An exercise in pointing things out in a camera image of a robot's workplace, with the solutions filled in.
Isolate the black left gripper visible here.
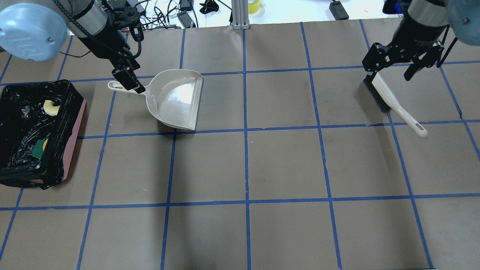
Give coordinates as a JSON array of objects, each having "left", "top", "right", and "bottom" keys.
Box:
[{"left": 79, "top": 6, "right": 146, "bottom": 94}]

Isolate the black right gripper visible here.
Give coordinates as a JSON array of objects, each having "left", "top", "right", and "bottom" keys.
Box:
[{"left": 362, "top": 17, "right": 445, "bottom": 81}]

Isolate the white hand brush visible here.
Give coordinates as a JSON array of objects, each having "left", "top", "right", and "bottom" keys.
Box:
[{"left": 363, "top": 72, "right": 428, "bottom": 137}]

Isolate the white plastic dustpan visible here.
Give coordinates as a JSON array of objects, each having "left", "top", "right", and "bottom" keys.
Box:
[{"left": 108, "top": 69, "right": 204, "bottom": 131}]

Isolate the cream bread toy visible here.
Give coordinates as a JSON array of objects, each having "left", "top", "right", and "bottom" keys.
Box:
[{"left": 43, "top": 100, "right": 60, "bottom": 116}]

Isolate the green yellow sponge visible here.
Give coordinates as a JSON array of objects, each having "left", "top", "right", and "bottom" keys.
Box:
[{"left": 31, "top": 139, "right": 48, "bottom": 159}]

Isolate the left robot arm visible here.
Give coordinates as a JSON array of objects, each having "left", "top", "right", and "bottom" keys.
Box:
[{"left": 0, "top": 0, "right": 146, "bottom": 94}]

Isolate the bin with black bag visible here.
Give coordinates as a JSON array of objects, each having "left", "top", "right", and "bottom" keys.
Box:
[{"left": 0, "top": 79, "right": 86, "bottom": 190}]

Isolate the black power brick top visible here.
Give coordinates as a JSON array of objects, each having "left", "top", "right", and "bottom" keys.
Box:
[{"left": 329, "top": 0, "right": 349, "bottom": 21}]

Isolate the yellow tape roll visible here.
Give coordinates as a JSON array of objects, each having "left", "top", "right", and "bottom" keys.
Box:
[{"left": 247, "top": 0, "right": 261, "bottom": 14}]

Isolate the aluminium frame post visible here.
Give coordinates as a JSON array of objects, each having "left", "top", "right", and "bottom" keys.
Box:
[{"left": 231, "top": 0, "right": 250, "bottom": 30}]

